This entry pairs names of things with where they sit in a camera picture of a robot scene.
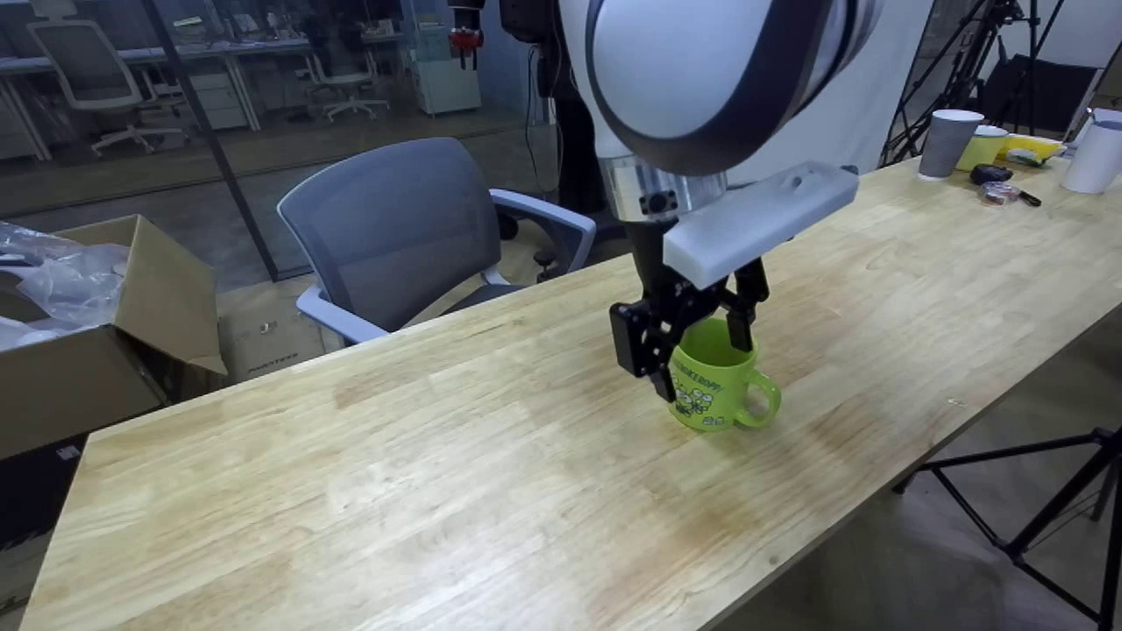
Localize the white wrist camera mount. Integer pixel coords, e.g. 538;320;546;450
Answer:
662;162;858;292

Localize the white background office chair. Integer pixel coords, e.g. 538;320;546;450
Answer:
30;16;184;159

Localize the green ceramic mug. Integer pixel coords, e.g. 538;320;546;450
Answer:
670;320;782;430

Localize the open cardboard box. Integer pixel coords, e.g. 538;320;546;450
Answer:
0;217;227;457

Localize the grey paper cup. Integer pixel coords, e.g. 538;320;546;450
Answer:
918;109;983;178

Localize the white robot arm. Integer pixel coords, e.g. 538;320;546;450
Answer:
558;0;933;395

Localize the black tool on table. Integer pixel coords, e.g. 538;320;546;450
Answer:
973;166;1037;207

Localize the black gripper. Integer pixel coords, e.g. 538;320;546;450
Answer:
612;223;772;404

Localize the grey office chair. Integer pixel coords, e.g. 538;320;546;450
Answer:
277;137;596;342

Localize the black camera tripod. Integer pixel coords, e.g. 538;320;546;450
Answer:
893;427;1122;631

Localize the yellow container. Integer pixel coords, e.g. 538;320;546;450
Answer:
958;122;1064;173

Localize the white cup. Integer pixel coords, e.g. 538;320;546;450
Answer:
1064;109;1122;196

